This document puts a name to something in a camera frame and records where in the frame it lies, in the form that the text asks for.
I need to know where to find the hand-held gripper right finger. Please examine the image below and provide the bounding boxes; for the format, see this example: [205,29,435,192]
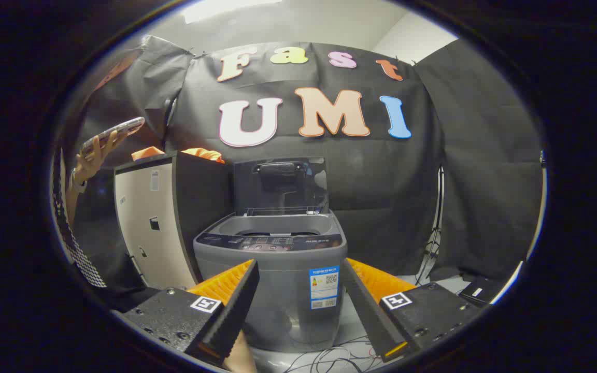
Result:
[340,258,480,362]

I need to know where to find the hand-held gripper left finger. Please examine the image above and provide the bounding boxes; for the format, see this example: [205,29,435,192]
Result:
[122,259,260,366]

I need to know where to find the grey washing machine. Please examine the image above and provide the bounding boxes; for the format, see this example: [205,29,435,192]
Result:
[193,210,348,353]

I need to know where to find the orange polo shirt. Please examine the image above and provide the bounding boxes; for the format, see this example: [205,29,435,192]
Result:
[132,147,225,164]

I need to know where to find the beige and black cabinet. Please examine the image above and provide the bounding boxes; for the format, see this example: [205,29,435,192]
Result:
[113,151,234,291]

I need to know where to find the black floor box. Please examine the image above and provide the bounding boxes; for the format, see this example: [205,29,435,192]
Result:
[458,277,506,307]

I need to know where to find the black tripod stand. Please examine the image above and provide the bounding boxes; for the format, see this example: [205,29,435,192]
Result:
[415,165,444,285]

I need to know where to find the black backdrop stand pole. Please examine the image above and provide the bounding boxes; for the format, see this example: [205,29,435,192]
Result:
[163,97,177,151]

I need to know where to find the smartphone with patterned case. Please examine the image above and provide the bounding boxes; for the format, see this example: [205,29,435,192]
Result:
[81,117,145,155]

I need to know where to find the ceiling light panel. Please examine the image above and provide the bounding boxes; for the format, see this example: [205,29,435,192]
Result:
[182,0,283,24]

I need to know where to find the black floor cables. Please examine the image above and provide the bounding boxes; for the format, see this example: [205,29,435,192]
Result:
[283,337,382,373]

